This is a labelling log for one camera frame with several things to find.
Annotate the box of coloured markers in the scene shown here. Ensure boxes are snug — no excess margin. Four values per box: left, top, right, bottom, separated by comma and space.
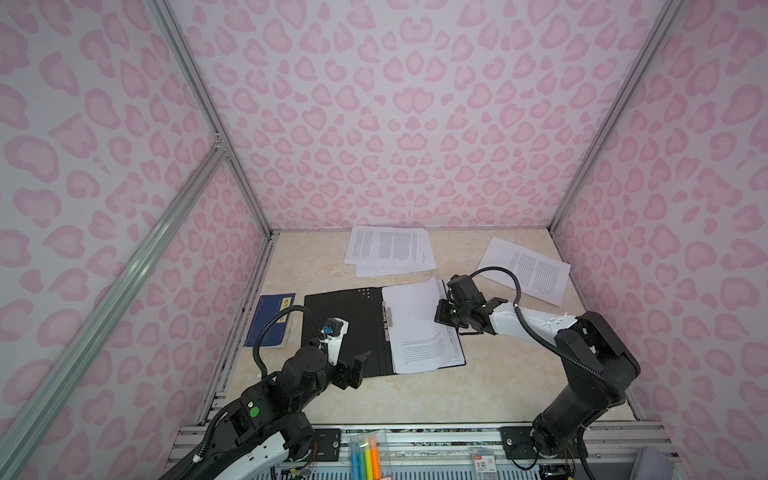
348, 429, 392, 480

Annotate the small red white label box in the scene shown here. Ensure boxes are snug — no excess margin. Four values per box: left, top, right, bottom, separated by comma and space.
470, 447, 499, 480

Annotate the grey cloth at corner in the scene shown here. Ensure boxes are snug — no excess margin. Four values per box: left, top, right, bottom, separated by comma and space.
629, 447, 674, 480

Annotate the blue paperback book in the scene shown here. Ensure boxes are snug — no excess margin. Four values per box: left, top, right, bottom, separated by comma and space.
244, 293, 296, 348

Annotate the aluminium diagonal frame bar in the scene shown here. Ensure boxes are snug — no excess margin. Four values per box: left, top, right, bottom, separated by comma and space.
1, 145, 227, 479

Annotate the aluminium frame corner post right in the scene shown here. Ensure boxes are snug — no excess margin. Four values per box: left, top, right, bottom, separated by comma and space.
547, 0, 688, 237

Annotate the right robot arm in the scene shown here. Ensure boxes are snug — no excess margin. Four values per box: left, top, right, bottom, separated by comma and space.
435, 298, 641, 458

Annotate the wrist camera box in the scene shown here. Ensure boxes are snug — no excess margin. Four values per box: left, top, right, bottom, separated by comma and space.
320, 318, 349, 366
447, 275, 486, 308

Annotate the orange and black folder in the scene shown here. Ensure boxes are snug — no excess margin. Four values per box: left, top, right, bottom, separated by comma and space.
299, 286, 468, 379

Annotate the aluminium frame corner post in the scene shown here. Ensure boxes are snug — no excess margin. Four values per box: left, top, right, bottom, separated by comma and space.
147, 0, 273, 239
547, 0, 688, 237

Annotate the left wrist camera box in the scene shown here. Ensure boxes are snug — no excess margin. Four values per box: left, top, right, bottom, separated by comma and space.
320, 318, 349, 366

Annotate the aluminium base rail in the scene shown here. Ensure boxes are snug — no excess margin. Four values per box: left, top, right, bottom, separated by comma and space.
167, 421, 685, 480

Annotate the aluminium frame corner post left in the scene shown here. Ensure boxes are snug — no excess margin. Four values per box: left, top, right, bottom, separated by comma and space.
147, 0, 273, 239

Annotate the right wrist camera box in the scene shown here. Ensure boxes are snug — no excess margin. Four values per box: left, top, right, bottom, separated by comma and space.
447, 275, 486, 308

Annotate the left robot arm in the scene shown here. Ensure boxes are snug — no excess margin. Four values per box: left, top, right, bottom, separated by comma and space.
162, 345, 371, 479

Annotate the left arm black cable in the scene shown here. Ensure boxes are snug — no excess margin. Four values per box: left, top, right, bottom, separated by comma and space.
251, 304, 322, 379

